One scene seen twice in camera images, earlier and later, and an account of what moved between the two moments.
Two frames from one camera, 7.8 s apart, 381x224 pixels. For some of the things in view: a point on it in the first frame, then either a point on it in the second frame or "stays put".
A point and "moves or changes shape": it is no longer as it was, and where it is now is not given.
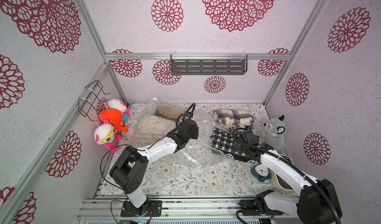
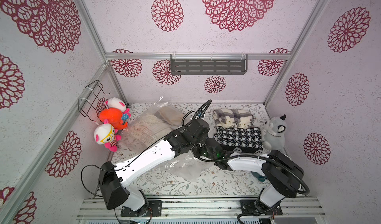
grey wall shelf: [208, 64] stays put
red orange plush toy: [113, 117] stays put
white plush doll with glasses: [104, 134] stays put
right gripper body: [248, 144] → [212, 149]
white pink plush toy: [116, 103] stays put
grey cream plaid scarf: [229, 119] stays put
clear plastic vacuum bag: [192, 136] moves or changes shape
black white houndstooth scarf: [224, 141] moves or changes shape
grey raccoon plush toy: [274, 133] stays put
